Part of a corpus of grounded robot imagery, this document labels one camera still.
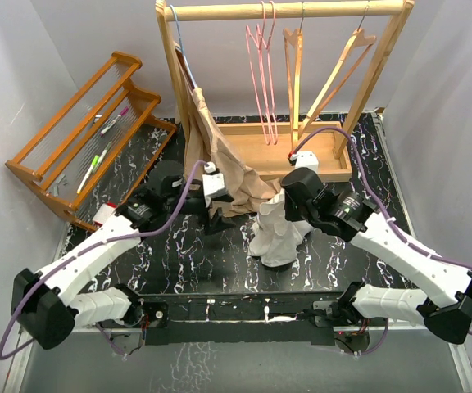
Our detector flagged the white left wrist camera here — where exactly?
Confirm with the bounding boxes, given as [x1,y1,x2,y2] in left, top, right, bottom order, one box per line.
[202,162,228,199]

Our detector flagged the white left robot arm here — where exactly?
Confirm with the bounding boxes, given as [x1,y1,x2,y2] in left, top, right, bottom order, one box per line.
[10,160,233,350]

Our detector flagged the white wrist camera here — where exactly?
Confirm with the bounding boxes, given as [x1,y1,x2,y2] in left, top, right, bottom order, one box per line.
[288,150,319,174]
[202,162,228,199]

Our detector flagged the pink wire hanger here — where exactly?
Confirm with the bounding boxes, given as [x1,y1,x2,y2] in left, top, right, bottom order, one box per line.
[245,1,273,146]
[258,1,278,145]

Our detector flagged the white green marker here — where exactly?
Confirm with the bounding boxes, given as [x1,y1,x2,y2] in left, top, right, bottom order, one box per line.
[76,142,112,195]

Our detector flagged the green capped marker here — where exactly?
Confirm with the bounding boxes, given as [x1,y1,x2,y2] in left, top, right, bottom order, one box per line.
[85,155,99,177]

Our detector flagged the wooden clothes rack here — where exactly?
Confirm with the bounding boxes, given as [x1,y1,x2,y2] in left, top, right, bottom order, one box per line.
[155,1,414,182]

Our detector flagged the beige t shirt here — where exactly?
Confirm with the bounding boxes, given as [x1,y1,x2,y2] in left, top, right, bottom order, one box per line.
[175,47,280,217]

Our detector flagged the light wooden hanger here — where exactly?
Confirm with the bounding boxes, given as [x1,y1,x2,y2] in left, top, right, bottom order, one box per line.
[298,16,377,137]

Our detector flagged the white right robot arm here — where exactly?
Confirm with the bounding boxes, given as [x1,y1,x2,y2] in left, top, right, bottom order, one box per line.
[281,168,472,345]

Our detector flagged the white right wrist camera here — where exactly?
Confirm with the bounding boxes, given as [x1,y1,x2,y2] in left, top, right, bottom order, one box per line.
[288,150,319,174]

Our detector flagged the blue wire hanger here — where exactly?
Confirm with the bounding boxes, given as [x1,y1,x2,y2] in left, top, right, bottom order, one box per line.
[169,4,197,89]

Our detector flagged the white t shirt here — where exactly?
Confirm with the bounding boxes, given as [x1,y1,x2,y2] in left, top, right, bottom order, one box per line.
[247,190,312,268]

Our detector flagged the white red small box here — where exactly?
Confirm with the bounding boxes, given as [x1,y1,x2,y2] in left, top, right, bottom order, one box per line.
[93,202,116,226]

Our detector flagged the purple capped marker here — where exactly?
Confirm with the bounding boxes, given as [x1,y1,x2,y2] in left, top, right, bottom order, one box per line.
[99,106,129,137]

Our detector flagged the orange wooden shelf rack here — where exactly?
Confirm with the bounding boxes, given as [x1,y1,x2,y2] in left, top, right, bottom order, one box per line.
[5,52,177,231]

